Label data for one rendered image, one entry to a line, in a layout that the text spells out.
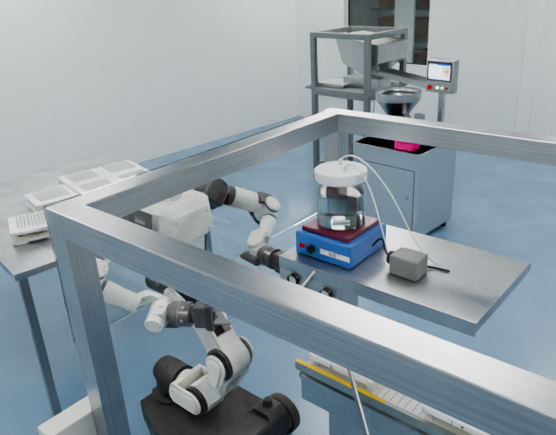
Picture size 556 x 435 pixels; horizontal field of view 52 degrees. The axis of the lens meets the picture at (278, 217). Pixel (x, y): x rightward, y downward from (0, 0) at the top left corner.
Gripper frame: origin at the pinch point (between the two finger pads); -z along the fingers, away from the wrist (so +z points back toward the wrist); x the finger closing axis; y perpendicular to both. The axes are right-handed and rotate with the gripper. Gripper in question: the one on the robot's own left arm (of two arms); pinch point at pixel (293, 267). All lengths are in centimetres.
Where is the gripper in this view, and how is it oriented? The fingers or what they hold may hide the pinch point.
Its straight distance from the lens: 227.0
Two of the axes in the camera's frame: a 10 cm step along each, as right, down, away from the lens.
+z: -6.6, -2.7, 7.0
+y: -7.5, 3.0, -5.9
